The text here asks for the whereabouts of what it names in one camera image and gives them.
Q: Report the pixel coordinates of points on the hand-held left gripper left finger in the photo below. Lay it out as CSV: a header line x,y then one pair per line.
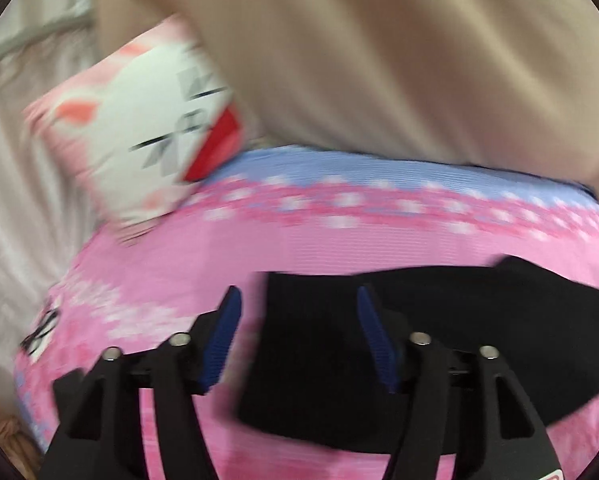
x,y
223,332

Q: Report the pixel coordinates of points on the beige cloth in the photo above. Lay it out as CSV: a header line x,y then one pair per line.
x,y
379,60

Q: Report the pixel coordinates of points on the white curtain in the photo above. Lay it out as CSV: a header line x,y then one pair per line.
x,y
19,200

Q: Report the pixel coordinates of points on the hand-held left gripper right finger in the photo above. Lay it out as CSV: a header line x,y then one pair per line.
x,y
375,332

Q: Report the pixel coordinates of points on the black pants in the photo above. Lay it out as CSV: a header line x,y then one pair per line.
x,y
319,310

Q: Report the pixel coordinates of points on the pink white cat print pillow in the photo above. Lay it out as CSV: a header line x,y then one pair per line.
x,y
129,125

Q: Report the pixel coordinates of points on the pink floral bed sheet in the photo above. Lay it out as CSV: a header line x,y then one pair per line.
x,y
329,240

